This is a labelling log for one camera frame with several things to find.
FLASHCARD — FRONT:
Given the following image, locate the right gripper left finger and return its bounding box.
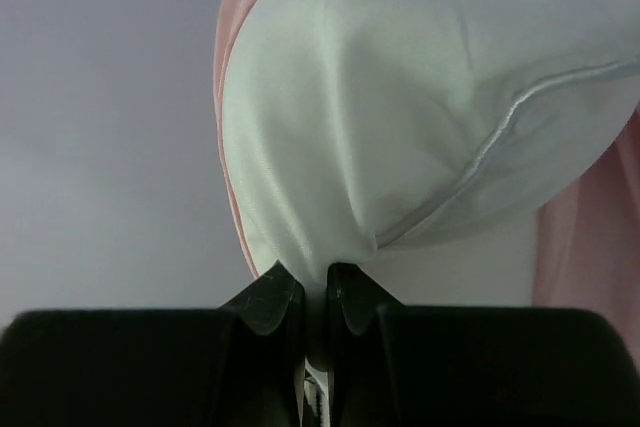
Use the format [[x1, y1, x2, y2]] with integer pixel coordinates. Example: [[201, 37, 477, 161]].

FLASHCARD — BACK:
[[1, 266, 304, 426]]

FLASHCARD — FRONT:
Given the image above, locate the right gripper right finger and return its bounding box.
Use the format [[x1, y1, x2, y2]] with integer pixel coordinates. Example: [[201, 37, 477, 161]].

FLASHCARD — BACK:
[[327, 264, 639, 426]]

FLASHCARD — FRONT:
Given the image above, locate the pink and blue Frozen pillowcase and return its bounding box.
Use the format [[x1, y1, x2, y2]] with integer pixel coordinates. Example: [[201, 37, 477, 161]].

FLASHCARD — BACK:
[[212, 0, 640, 308]]

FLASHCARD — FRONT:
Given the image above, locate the white pillow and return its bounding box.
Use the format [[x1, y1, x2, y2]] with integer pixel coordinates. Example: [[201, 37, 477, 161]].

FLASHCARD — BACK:
[[222, 0, 640, 298]]

